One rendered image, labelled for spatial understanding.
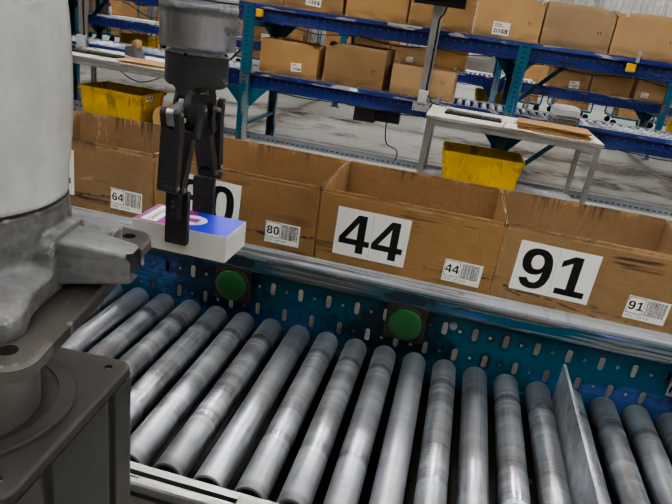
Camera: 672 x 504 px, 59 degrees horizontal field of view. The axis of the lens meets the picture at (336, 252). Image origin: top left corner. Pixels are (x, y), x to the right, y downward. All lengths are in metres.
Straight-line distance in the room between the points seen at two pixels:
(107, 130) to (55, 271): 1.38
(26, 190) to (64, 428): 0.19
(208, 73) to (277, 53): 5.05
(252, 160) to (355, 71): 4.01
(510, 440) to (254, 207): 0.70
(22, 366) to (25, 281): 0.07
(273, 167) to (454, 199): 0.48
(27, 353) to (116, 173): 1.10
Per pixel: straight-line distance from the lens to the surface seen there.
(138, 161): 1.42
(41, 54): 0.40
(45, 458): 0.49
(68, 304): 0.43
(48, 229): 0.43
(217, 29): 0.72
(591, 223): 1.57
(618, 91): 10.11
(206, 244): 0.76
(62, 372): 0.57
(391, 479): 0.97
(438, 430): 1.09
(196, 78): 0.72
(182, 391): 1.10
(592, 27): 5.78
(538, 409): 1.23
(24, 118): 0.40
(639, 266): 1.31
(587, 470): 1.04
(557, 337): 1.28
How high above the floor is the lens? 1.40
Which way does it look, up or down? 22 degrees down
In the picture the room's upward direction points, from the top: 8 degrees clockwise
